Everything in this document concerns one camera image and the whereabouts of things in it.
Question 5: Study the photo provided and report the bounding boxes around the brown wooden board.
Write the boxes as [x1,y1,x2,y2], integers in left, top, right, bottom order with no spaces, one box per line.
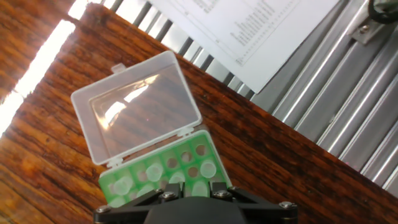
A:
[0,0,398,224]

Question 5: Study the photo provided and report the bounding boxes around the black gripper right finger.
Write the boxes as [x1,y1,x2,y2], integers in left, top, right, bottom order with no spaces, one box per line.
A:
[210,182,299,224]

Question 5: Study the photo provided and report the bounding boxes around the white printed paper sheet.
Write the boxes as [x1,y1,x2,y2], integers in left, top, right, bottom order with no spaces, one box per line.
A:
[149,0,341,94]

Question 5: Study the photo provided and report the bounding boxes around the clear box green tip rack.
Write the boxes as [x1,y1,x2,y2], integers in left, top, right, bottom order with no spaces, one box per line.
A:
[70,50,233,208]

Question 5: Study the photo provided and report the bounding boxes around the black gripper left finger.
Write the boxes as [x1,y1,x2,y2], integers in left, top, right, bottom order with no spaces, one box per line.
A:
[93,182,185,224]

